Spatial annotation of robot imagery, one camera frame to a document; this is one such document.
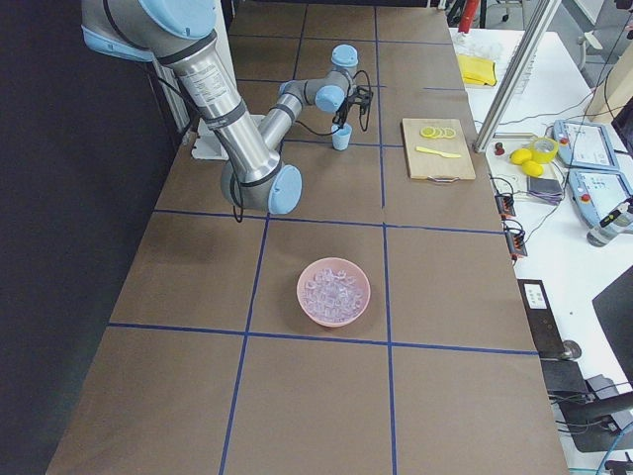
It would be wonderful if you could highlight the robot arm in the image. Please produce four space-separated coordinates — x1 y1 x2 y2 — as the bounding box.
81 1 373 215

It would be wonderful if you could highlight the purple grey notebook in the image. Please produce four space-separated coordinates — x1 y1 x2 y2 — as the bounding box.
526 176 564 205

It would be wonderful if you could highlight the yellow plastic knife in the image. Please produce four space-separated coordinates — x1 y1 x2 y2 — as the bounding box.
415 146 462 158

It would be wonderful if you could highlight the red fire extinguisher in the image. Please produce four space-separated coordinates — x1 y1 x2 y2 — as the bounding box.
458 0 480 34

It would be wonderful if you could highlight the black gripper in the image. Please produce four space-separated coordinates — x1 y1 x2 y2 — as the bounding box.
332 86 373 127

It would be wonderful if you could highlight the upper black orange adapter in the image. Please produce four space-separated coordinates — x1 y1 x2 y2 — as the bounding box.
495 193 516 220

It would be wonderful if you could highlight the light blue paper cup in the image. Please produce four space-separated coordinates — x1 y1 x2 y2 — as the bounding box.
331 124 353 151

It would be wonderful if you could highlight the whole yellow lemon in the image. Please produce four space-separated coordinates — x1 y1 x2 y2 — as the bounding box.
510 147 532 165
521 160 544 178

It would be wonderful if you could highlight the lower teach pendant tablet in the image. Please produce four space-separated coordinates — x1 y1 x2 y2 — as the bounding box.
568 168 632 227

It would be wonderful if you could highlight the pink bowl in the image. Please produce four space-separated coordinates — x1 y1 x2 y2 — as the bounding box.
296 257 371 328

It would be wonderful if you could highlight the computer monitor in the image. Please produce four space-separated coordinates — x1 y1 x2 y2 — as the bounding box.
546 269 632 453

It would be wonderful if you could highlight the aluminium frame post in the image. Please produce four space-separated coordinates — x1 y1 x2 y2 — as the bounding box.
473 0 562 152

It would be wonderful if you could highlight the teach pendant tablet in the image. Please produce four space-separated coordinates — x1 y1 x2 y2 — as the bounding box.
568 168 632 227
552 120 619 170

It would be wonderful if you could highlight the black orange adapter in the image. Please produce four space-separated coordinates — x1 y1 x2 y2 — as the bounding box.
502 220 528 263
495 193 516 220

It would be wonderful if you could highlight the lemon slice nearest board centre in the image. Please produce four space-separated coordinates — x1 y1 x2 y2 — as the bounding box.
419 127 432 139

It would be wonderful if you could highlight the yellow cloth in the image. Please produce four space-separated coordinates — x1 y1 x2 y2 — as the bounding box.
457 54 497 86

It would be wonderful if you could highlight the clear ice cubes pile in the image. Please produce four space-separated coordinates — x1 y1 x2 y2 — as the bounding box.
300 268 366 325

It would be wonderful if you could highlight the upper teach pendant tablet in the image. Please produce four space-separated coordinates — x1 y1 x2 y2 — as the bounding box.
552 120 619 170

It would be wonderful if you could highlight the lower black orange adapter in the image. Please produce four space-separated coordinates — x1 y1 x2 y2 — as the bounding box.
502 220 528 263

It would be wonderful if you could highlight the bamboo cutting board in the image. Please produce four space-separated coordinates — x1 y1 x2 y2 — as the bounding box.
402 118 476 183

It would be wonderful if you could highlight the yellow tape roll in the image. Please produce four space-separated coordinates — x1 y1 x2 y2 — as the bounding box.
529 137 559 164

